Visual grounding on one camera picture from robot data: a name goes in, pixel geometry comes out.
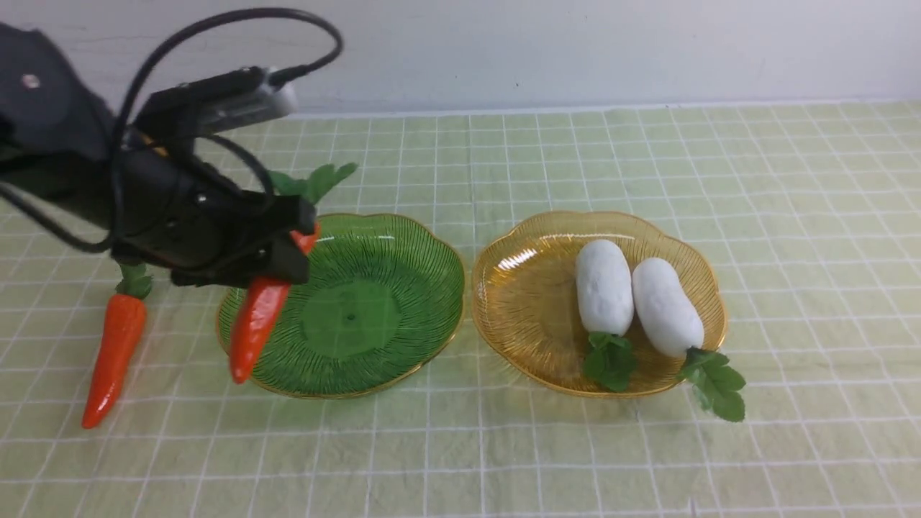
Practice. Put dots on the green checkered tablecloth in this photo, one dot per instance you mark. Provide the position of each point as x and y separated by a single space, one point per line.
808 214

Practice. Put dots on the small orange toy carrot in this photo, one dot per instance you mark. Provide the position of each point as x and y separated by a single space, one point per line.
124 320

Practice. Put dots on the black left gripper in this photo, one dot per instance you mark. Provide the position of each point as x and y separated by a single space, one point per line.
181 214

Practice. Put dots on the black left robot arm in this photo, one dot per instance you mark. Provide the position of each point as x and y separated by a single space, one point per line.
57 135

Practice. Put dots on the white toy radish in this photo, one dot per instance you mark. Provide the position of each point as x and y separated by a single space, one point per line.
606 310
675 329

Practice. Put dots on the amber glass plate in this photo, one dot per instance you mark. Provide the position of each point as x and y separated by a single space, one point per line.
525 306

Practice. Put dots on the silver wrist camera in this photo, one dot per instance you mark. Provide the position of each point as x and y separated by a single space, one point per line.
229 101

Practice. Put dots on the green glass plate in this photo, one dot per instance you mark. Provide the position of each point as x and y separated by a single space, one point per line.
384 297

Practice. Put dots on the large orange toy carrot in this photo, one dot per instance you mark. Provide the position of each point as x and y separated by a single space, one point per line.
265 297

